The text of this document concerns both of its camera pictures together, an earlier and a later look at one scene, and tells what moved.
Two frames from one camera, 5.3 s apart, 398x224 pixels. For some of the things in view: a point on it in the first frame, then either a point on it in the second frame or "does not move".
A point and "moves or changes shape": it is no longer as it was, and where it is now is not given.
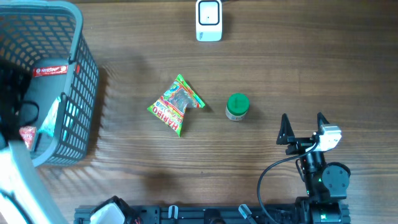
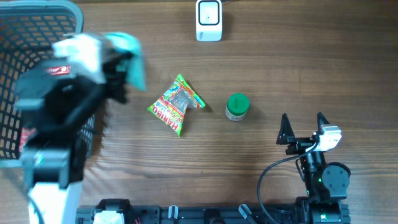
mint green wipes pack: x=48 y=126 moves or changes shape
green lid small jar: x=237 y=106 does not move
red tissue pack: x=28 y=135 does not move
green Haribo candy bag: x=170 y=108 does not move
